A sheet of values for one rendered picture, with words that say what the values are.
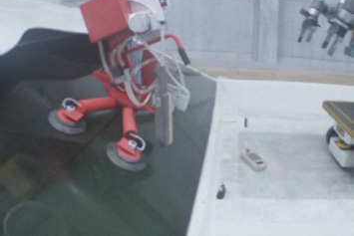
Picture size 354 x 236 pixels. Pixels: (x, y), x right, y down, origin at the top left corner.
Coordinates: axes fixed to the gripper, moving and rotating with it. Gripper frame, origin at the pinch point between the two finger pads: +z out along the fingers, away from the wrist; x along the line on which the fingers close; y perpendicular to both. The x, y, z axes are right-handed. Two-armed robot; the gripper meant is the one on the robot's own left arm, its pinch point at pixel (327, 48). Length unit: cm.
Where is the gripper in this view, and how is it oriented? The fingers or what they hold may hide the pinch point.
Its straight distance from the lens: 144.2
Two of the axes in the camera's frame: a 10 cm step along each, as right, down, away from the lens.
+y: -9.0, -4.3, 0.5
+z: -3.5, 8.0, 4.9
